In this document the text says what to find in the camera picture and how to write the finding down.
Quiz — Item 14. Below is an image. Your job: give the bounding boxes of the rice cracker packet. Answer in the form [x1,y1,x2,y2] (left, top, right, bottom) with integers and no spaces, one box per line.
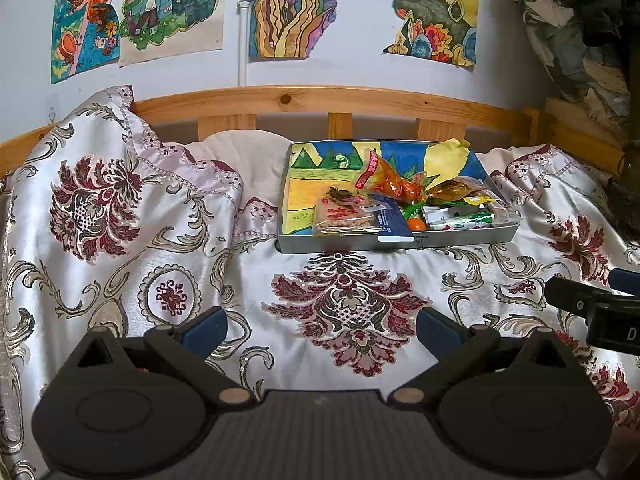
[312,196,386,237]

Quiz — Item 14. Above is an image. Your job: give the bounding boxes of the gold foil snack packet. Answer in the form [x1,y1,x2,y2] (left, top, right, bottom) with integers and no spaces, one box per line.
[427,177,488,206]

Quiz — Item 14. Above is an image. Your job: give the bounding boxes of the cream pillow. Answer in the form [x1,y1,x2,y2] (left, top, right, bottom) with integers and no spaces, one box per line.
[187,130,296,221]

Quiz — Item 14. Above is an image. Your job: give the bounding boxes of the green white snack packet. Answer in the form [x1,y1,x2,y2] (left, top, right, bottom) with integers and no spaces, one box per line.
[424,205,496,232]

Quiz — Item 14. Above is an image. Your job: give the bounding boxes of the grey metal tray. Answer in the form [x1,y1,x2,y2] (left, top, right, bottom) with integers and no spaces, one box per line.
[276,139,521,256]

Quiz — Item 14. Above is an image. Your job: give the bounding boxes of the blond figure wall poster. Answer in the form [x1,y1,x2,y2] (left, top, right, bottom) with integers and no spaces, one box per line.
[118,0,227,67]

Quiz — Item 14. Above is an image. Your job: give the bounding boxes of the purple yellow plants wall poster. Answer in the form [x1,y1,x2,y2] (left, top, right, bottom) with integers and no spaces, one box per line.
[248,0,377,62]

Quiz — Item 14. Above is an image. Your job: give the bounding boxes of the clear red label snack packet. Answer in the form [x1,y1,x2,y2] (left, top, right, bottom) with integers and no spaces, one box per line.
[354,150,416,202]

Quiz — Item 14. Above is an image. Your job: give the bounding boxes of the dark blue snack packet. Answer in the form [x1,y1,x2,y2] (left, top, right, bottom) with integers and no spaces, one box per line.
[372,195,416,243]

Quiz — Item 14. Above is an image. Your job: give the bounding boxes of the orange haired figure wall poster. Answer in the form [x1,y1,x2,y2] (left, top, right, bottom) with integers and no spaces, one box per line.
[50,0,127,85]

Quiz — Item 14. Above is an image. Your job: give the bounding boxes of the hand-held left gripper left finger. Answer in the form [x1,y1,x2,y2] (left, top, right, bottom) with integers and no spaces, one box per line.
[65,306,256,407]

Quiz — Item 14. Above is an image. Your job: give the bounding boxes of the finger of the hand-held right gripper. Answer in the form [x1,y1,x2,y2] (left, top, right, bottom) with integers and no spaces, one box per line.
[545,276,608,320]
[610,267,640,297]

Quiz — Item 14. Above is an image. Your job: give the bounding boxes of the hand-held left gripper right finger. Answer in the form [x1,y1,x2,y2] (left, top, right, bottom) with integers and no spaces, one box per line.
[387,306,586,408]

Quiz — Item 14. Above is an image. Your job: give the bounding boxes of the wooden bed headboard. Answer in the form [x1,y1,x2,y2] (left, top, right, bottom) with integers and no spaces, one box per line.
[0,85,640,181]

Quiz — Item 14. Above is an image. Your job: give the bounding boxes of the colourful dinosaur drawing paper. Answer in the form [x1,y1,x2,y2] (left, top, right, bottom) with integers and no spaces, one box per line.
[284,141,493,236]

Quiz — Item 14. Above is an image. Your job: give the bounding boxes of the white wall pipe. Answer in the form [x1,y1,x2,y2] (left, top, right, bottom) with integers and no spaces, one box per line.
[237,0,252,88]

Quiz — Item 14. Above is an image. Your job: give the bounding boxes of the clear bread snack packet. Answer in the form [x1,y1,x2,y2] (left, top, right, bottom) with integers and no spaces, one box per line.
[487,200,518,226]

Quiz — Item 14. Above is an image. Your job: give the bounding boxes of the camouflage printed cloth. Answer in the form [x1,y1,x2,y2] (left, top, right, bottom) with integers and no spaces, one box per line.
[502,0,640,133]

